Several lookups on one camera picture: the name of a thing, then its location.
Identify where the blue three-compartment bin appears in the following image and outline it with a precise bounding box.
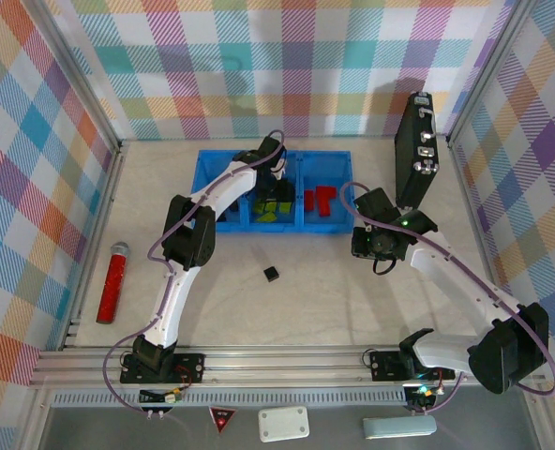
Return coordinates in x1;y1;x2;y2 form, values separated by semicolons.
190;149;355;234

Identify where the black hard case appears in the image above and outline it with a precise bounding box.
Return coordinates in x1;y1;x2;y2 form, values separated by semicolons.
394;91;443;210

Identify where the wiring connector with green light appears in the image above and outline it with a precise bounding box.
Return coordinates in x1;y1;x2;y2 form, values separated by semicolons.
403;383;436;413

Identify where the pale grey oblong bar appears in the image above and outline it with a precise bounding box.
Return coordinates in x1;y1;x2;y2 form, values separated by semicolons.
362;415;438;441

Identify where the red cylinder with silver cap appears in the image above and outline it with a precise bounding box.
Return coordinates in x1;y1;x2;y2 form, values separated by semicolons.
96;241;129;325

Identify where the white rectangular plate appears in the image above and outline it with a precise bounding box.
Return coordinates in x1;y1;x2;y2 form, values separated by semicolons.
258;406;310;444

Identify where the red triangle sticker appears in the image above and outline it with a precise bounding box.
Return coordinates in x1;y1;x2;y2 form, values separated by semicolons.
209;406;237;435

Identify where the small wiring connector block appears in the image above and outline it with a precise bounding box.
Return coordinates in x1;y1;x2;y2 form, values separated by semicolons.
139;388;185;418

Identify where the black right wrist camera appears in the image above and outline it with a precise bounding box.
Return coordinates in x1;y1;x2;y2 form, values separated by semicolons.
351;226;371;258

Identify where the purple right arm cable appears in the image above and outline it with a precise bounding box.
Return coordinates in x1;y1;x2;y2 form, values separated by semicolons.
340;181;555;416

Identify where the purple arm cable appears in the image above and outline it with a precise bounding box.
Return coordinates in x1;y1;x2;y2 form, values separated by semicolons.
340;181;555;416
103;129;287;414

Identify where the aluminium side rail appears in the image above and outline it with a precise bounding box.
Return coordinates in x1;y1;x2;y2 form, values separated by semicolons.
445;135;518;348
61;140;127;353

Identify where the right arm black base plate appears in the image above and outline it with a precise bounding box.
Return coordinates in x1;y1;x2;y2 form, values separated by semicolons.
369;349;457;382

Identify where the aluminium frame rail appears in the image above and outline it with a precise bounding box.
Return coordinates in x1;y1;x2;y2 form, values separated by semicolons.
28;349;546;390

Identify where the grey slotted cable duct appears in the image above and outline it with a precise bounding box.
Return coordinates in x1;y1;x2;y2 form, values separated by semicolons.
52;391;410;408

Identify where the aluminium frame post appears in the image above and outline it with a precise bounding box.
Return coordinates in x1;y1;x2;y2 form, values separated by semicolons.
444;0;539;146
32;0;124;151

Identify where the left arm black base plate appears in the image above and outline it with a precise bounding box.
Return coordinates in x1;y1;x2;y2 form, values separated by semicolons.
120;353;206;384

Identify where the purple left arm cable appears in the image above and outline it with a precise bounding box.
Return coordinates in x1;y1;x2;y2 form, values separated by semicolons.
103;129;287;414

